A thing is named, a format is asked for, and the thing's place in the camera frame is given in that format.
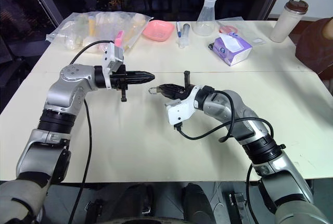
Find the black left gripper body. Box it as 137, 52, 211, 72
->
109, 65, 130, 103

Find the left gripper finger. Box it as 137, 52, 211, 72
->
127, 77, 156, 84
126, 70, 156, 78

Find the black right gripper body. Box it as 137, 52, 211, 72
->
179, 70, 196, 101

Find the pink highlighter pen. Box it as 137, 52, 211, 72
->
114, 30, 124, 48

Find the pink plastic bowl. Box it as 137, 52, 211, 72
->
142, 20, 175, 43

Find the clear plastic syringe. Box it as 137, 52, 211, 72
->
177, 23, 192, 49

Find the clear plastic bag of supplies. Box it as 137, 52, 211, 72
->
46, 11, 155, 53

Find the purple tissue pack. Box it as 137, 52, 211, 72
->
211, 31, 253, 67

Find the clear plastic conical flask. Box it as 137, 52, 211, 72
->
195, 0, 218, 37

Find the pink petri dish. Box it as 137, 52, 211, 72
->
218, 25, 239, 35

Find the dark rounded shape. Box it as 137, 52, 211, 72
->
181, 182, 222, 221

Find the black device under table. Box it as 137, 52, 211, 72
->
224, 190, 251, 224

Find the beige cup with brown lid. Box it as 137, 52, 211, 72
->
270, 0, 310, 43

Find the person in dark clothing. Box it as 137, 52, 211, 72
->
296, 17, 333, 76

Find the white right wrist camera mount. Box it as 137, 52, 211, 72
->
164, 84, 209, 126

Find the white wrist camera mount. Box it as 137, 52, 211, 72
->
101, 42, 125, 90
164, 84, 209, 126

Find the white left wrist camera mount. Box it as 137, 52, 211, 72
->
101, 42, 125, 90

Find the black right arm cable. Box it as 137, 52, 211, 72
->
173, 90, 274, 221

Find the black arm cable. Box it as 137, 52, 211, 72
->
173, 90, 274, 221
68, 40, 117, 224

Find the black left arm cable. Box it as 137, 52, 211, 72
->
68, 40, 117, 224

